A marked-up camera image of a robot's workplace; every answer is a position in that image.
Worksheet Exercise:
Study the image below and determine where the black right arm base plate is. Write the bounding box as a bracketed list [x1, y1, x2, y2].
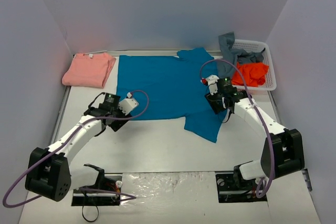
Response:
[215, 172, 267, 204]

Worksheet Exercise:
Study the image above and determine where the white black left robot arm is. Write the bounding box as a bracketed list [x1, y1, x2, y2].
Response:
[25, 93, 139, 201]

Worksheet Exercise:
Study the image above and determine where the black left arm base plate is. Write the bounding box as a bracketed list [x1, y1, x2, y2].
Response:
[71, 164, 122, 207]

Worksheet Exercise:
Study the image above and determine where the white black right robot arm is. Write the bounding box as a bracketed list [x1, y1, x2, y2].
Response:
[201, 75, 305, 189]

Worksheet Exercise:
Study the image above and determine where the white plastic laundry basket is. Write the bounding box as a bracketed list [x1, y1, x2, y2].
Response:
[232, 39, 277, 94]

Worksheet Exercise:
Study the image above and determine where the thin black cable loop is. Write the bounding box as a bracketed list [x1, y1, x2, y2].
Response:
[81, 204, 100, 222]

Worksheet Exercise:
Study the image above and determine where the orange t shirt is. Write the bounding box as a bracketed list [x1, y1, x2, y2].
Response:
[236, 62, 269, 87]

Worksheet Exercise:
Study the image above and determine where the teal blue t shirt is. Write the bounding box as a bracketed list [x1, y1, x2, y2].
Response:
[117, 48, 226, 143]

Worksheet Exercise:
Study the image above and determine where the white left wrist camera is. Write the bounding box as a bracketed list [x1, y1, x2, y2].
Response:
[119, 92, 139, 115]

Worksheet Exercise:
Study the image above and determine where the grey t shirt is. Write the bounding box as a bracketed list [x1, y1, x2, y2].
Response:
[217, 31, 266, 78]

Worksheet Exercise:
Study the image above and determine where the pink t shirt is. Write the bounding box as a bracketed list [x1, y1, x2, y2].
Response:
[61, 52, 116, 89]

